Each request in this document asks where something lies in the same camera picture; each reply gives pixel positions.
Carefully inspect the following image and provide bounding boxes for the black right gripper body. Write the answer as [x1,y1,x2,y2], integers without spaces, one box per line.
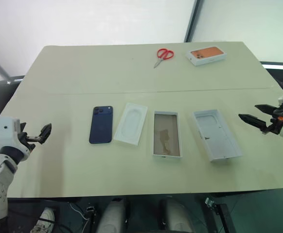
[261,106,283,136]

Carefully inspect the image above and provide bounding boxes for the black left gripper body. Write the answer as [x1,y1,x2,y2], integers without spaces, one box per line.
[17,131,44,153]

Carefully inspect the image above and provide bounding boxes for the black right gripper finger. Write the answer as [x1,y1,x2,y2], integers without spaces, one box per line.
[238,113,270,131]
[254,104,280,115]

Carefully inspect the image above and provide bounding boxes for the white box lid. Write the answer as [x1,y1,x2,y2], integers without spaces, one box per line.
[192,108,244,163]

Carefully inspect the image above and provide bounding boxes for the dark blue smartphone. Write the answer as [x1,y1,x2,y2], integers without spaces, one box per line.
[88,105,114,145]

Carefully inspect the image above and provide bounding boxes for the white moulded insert tray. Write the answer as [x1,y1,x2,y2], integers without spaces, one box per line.
[113,102,149,147]

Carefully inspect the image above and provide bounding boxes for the white box bottom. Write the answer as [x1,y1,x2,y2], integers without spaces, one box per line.
[152,110,183,159]

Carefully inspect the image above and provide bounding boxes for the orange phone retail box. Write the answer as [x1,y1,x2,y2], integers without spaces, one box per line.
[185,46,228,67]

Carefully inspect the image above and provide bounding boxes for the white sneaker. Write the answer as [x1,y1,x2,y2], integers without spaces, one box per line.
[30,207,56,233]

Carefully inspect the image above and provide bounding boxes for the metal table clamp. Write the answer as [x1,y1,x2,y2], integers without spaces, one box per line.
[204,197,217,211]

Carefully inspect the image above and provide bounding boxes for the pale rounded shape under table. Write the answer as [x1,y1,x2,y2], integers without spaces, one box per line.
[96,198,128,233]
[159,197,194,233]

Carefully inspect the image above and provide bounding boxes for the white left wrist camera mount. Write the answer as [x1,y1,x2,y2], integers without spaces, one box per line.
[0,116,21,147]

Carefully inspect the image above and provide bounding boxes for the white floor cable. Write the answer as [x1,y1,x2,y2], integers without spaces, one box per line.
[69,202,90,222]

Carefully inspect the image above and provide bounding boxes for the red handled scissors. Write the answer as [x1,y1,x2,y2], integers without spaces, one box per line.
[153,48,175,69]

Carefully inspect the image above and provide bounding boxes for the dark window frame post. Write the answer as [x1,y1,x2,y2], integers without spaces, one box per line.
[183,0,201,43]

